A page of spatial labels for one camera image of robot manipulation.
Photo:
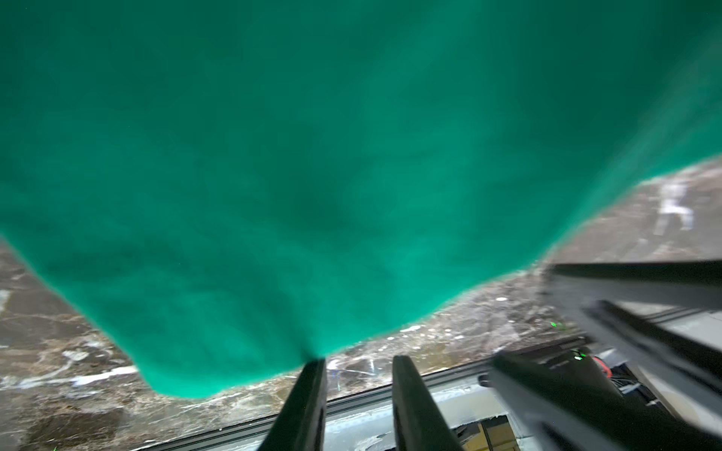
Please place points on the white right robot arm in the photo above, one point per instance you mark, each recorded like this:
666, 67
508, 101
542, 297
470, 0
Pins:
582, 400

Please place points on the green t-shirt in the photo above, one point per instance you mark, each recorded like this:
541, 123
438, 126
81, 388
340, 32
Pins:
230, 189

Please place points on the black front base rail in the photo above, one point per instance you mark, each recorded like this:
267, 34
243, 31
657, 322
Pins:
364, 421

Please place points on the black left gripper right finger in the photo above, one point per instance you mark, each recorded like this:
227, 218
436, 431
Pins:
418, 423

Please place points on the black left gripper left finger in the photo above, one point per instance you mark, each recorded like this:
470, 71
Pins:
301, 423

